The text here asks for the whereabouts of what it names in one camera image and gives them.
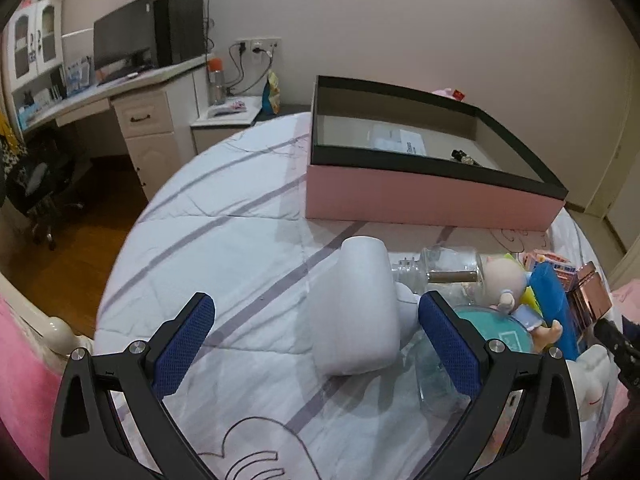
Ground pink box with black rim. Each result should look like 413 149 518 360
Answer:
305 75 569 233

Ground white glass-door cabinet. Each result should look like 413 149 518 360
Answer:
7 0 65 81

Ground white plush toy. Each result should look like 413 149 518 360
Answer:
565 345 612 423

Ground black computer monitor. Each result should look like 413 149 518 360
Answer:
93 0 158 72

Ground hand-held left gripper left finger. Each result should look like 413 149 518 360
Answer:
48 291 236 480

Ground clear jar with teal lid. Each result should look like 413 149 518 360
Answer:
412 305 533 413

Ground black computer tower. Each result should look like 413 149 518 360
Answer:
152 0 206 67

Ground white paper sheets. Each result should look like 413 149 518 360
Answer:
367 125 428 157

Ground black office chair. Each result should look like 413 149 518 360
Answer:
5 130 86 251

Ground white soft pillow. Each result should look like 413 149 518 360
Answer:
307 235 421 377

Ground cream bed post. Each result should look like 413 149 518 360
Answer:
47 315 96 356

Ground white striped quilt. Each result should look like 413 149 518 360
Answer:
95 110 611 480

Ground rose gold box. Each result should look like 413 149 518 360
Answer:
567 261 613 333

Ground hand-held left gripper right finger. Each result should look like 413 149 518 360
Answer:
418 290 583 480

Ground pink blanket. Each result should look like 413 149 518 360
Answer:
0 275 68 480

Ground white desk with drawers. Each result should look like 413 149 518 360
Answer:
10 55 211 201

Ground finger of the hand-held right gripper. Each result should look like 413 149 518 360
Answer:
594 316 640 392

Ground pink printed booklet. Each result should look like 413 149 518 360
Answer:
207 100 248 118

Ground white wall outlet strip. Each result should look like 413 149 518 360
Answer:
235 36 282 56

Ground water bottle with orange cap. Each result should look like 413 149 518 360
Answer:
207 57 227 106

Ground orange pink packet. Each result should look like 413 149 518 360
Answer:
520 249 573 281

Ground cream door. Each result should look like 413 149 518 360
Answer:
585 125 640 256

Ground black power cable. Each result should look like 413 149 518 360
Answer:
227 42 273 95

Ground baby doll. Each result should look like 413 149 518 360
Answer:
481 255 563 353

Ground clear glass bottle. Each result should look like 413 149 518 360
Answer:
390 246 485 297

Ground blue yellow snack bag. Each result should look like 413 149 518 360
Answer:
261 71 282 113

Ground blue highlighter marker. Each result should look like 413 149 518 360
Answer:
529 262 576 358

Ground white nightstand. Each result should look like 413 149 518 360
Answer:
190 94 263 156

